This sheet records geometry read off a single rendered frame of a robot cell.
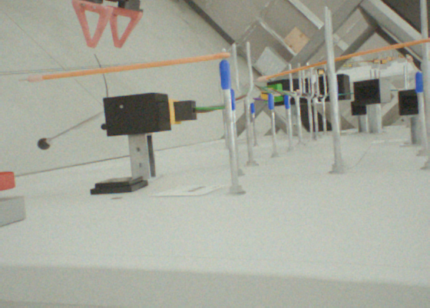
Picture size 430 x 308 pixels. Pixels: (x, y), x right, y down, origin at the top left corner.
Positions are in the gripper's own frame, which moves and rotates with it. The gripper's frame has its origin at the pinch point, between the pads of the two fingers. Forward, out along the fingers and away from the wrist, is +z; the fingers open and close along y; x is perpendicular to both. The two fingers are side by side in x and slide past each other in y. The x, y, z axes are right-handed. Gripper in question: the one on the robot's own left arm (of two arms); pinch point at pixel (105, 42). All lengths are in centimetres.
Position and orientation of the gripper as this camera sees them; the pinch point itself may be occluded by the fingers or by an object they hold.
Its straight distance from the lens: 89.8
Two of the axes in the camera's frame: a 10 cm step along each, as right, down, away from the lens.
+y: 2.8, -2.1, 9.4
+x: -9.4, -2.6, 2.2
